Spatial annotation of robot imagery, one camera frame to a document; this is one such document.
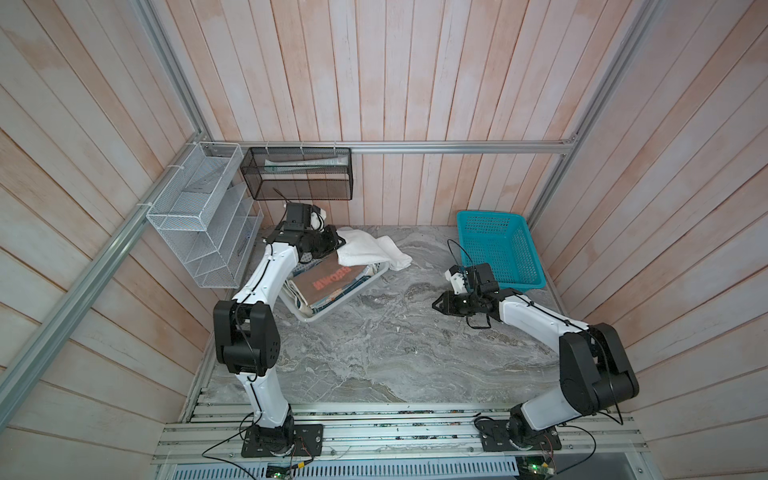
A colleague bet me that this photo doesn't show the red and white towel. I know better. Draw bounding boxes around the red and white towel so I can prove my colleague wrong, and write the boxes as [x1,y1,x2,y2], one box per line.
[290,251,373,308]

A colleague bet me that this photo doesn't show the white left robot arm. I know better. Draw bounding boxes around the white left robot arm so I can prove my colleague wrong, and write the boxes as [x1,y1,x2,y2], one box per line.
[213,202,345,456]

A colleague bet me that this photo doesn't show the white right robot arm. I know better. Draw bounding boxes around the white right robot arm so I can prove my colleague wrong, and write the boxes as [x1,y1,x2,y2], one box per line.
[432,263,639,445]

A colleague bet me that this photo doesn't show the teal plastic basket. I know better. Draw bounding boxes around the teal plastic basket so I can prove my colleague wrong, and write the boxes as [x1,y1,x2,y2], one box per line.
[456,211,547,292]

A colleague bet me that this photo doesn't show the white plastic laundry basket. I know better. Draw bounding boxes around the white plastic laundry basket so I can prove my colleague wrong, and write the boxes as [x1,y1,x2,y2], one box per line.
[278,253,389,323]

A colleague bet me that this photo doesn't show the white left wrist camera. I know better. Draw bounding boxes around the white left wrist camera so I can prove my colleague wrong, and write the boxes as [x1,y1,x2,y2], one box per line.
[310,205,327,231]

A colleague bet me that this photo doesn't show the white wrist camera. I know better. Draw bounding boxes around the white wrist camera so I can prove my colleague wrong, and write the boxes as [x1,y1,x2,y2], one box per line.
[445,265,468,295]
[310,205,327,231]

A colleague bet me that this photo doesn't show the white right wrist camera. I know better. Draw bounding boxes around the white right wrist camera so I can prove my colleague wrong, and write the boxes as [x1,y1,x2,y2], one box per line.
[445,265,468,295]

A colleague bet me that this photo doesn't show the black mesh wall basket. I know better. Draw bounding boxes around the black mesh wall basket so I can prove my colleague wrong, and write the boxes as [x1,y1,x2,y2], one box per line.
[240,146,354,201]

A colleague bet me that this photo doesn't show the white wire mesh shelf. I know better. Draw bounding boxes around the white wire mesh shelf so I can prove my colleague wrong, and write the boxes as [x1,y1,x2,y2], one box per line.
[147,142,264,290]

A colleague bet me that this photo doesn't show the aluminium wall rail back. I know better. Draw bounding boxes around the aluminium wall rail back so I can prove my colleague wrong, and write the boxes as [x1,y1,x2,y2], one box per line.
[233,140,575,154]

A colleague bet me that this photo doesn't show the aluminium wall rail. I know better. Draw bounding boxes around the aluminium wall rail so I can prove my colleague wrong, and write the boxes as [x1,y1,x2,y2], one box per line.
[233,140,575,154]
[1,132,208,429]

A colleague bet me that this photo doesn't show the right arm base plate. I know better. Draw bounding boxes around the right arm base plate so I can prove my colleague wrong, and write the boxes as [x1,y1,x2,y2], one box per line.
[473,416,562,452]

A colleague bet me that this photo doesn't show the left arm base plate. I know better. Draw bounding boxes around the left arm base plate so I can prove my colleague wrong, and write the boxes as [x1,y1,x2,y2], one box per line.
[241,423,324,458]

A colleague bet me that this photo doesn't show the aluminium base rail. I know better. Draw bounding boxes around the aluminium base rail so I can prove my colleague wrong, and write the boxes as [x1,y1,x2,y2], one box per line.
[152,402,648,464]

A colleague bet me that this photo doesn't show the aluminium wall rail left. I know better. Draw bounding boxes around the aluminium wall rail left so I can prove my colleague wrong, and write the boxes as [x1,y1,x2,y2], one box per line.
[1,132,208,429]

